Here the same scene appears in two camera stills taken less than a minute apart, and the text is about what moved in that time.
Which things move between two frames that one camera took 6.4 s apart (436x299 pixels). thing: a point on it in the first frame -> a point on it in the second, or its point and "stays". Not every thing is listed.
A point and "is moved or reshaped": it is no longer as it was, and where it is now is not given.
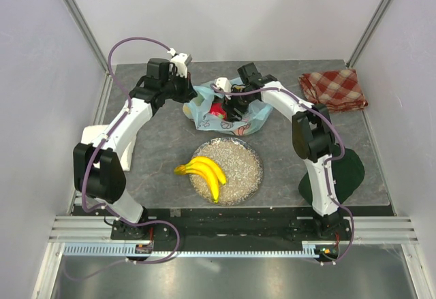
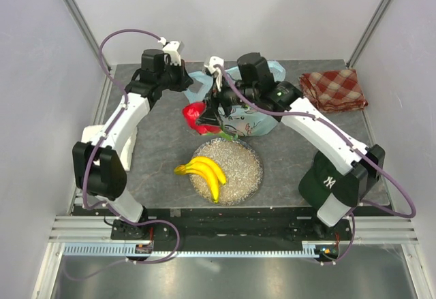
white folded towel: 91,132 stays
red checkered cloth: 340,90 stays
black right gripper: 229,105 -> 212,116
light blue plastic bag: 197,111 is moved or reshaped
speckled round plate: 242,167 stays
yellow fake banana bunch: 206,167 stays
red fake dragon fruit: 216,109 is moved or reshaped
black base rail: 230,229 stays
